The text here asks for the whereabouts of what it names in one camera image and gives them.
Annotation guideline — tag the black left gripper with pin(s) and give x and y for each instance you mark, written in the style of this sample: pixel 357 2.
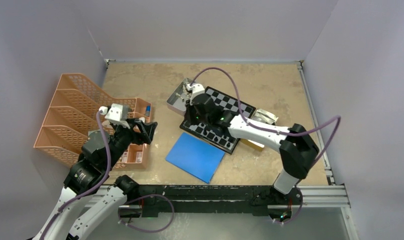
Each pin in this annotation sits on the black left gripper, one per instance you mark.
pixel 145 130

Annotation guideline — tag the peach desk organizer tray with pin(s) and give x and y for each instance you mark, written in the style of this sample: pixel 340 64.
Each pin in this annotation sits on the peach desk organizer tray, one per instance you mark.
pixel 136 156

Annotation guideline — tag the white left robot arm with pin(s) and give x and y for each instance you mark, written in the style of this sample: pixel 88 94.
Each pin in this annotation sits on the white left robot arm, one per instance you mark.
pixel 99 154

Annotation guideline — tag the blue mat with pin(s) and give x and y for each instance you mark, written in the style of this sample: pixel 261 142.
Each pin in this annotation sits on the blue mat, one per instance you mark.
pixel 195 157

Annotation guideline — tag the black white chessboard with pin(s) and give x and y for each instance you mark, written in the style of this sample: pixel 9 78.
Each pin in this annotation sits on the black white chessboard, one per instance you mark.
pixel 226 107

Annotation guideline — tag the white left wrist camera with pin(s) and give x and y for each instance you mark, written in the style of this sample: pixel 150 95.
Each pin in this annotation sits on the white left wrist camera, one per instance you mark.
pixel 116 114

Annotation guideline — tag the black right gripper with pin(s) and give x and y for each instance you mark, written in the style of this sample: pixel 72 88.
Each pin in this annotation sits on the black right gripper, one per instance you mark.
pixel 190 108

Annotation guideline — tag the pink tin with white pieces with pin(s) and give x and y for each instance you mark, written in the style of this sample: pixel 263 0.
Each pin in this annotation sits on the pink tin with white pieces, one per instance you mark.
pixel 176 105

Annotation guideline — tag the white chess pieces pile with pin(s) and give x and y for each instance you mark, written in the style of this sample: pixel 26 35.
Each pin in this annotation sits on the white chess pieces pile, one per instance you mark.
pixel 182 92

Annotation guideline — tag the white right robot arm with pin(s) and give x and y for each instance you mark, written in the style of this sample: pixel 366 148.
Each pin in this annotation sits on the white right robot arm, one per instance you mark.
pixel 297 150

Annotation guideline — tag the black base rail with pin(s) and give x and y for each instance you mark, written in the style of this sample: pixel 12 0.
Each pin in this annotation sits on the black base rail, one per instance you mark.
pixel 257 200

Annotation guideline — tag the peach mesh file rack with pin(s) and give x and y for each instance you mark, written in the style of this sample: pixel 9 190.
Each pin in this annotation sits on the peach mesh file rack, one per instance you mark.
pixel 72 114

